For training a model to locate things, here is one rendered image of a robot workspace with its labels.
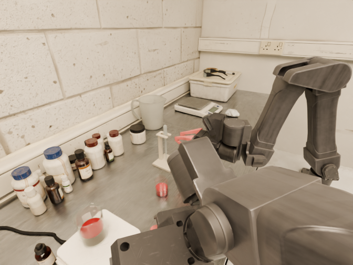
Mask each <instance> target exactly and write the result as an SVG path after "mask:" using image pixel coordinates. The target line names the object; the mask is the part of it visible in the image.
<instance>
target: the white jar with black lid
mask: <svg viewBox="0 0 353 265"><path fill-rule="evenodd" d="M130 136H131V142H132V143H133V144H137V145H138V144H142V143H144V142H145V141H146V131H145V126H144V125H143V124H134V125H131V126H130Z"/></svg>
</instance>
